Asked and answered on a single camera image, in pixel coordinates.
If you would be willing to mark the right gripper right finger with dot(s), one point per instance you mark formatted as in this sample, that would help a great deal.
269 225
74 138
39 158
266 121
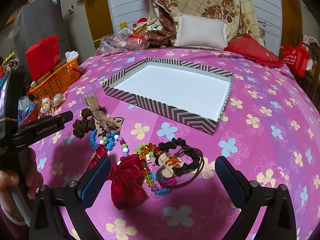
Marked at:
249 196

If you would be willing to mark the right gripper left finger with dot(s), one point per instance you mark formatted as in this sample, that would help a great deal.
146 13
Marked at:
47 221

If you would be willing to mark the brown leopard bow scrunchie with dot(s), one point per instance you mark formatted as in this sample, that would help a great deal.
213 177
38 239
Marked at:
95 118

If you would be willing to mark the red satin bow clip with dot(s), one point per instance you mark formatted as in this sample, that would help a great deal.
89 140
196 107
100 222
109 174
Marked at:
126 180

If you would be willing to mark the black scrunchie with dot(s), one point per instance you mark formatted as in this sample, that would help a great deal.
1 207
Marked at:
195 154

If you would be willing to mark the person's left hand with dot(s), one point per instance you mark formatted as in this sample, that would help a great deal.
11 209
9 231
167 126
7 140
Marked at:
33 180

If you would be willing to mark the wrapped decorated egg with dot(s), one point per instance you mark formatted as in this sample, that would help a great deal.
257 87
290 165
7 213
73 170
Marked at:
45 109
58 99
47 100

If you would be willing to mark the orange plastic basket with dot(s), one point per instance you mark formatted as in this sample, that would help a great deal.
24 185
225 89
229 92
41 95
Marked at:
62 77

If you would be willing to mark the red paper gift bag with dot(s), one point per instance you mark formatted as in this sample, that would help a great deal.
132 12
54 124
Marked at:
43 57

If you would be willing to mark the pink flowered bedspread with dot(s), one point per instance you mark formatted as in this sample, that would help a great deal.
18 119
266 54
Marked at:
269 131

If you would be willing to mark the white tissue in basket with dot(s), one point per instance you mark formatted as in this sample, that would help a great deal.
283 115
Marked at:
70 55

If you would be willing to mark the grey refrigerator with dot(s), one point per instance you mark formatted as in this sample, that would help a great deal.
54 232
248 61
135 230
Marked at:
37 20

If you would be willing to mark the clear plastic bag of items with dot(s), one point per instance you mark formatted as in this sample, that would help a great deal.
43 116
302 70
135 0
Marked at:
125 40

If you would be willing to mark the striped shallow cardboard box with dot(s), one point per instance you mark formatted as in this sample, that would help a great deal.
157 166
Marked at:
190 93

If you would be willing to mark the red shopping bag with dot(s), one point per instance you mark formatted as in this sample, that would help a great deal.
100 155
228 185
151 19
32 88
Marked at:
296 58

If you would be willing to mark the santa plush toy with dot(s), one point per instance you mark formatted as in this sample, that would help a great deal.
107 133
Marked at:
140 27

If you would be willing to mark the red cushion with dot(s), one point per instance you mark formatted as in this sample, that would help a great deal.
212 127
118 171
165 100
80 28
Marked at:
252 50

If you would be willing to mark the grey white pillow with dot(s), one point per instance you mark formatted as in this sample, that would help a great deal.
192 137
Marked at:
201 32

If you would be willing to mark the floral beige quilt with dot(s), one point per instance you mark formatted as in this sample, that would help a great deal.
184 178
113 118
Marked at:
163 25

